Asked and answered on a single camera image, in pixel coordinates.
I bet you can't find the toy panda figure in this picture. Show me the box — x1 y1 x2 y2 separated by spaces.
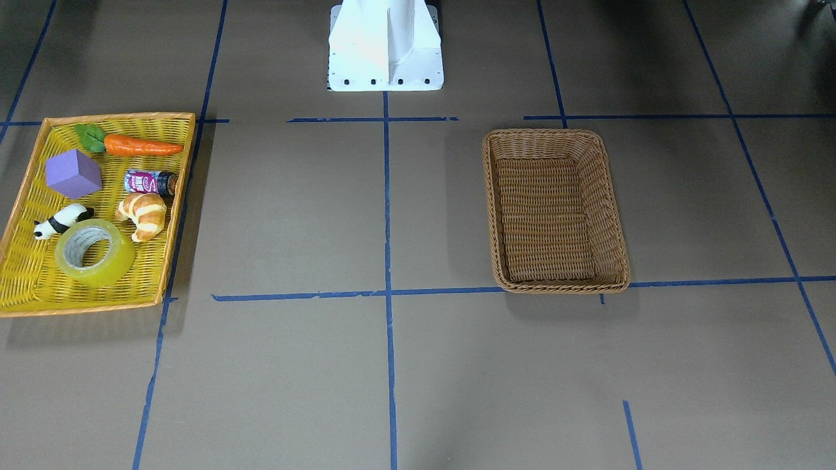
33 203 95 240

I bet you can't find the small purple drink can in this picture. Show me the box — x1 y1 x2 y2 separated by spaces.
123 168 179 198

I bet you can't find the brown wicker basket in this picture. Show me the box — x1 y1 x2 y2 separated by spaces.
483 129 630 294

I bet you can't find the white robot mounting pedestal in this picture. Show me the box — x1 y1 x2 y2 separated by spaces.
327 1 445 92

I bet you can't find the yellow tape roll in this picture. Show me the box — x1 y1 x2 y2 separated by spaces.
54 218 137 288

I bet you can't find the yellow wicker tray basket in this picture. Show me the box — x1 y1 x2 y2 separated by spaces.
2 112 197 317

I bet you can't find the orange toy carrot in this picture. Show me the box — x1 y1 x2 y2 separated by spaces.
72 124 184 157

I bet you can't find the purple cube block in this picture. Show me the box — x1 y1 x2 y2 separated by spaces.
45 149 103 200

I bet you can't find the toy croissant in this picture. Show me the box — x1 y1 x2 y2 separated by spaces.
114 193 167 243

